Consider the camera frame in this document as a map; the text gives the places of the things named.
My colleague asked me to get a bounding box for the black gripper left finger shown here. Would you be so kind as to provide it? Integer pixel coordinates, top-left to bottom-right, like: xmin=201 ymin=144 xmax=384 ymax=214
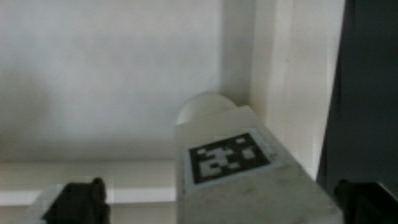
xmin=42 ymin=178 xmax=111 ymax=224

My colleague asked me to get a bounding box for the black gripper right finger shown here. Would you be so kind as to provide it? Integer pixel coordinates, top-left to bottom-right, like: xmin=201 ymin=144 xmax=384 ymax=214
xmin=335 ymin=180 xmax=398 ymax=224

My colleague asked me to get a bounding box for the white table leg with tag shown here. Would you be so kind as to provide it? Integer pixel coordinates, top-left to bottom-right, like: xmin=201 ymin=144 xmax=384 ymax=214
xmin=177 ymin=93 xmax=344 ymax=224

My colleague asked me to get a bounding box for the white square tabletop part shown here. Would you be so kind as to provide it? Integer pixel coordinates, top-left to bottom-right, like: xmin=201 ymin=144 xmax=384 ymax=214
xmin=0 ymin=0 xmax=345 ymax=224

